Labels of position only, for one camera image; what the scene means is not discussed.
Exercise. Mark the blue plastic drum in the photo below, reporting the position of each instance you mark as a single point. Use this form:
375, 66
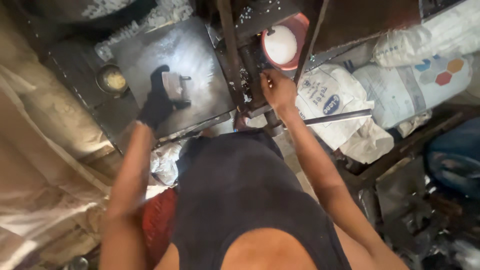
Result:
455, 157

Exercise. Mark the person's left hand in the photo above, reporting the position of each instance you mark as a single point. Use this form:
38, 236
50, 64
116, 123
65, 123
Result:
157, 101

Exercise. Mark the steel lever bar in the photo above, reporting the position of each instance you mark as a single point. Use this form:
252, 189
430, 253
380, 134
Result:
337, 117

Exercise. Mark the white sack with hexagon print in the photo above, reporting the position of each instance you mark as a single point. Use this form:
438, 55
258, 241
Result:
412, 90

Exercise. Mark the person's dark sleeveless shirt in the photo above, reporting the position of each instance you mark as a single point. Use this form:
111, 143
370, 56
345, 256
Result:
247, 202

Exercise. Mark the heap of white granules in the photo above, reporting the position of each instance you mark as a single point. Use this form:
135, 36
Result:
142, 22

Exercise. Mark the red woven stool seat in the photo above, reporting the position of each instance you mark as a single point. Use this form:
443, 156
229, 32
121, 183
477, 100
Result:
159, 221

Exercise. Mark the white sack with blue print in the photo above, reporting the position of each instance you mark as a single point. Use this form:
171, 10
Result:
330, 103

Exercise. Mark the dark metal work plate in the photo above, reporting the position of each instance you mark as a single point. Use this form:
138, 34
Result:
176, 71

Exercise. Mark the beige cloth sheet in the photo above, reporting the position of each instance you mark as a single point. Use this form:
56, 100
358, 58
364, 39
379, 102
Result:
45, 157

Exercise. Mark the red plastic bucket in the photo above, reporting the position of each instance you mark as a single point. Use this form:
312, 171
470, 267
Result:
285, 42

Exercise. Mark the person's right hand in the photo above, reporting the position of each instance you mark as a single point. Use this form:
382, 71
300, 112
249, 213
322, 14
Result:
279, 90

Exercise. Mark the dark vertical machine column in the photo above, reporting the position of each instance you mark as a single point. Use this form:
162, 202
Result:
234, 52

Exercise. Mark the small metal mould block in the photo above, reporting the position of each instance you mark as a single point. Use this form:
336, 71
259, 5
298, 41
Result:
173, 87

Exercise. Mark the crumpled white plastic bag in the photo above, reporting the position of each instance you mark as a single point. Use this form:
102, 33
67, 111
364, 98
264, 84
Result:
165, 163

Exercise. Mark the small round metal bowl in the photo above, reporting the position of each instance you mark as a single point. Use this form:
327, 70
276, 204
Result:
112, 80

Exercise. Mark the person's right fingers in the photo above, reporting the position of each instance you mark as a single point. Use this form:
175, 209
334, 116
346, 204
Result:
267, 80

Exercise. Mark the person's left fingers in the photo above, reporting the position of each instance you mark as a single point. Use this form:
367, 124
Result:
160, 77

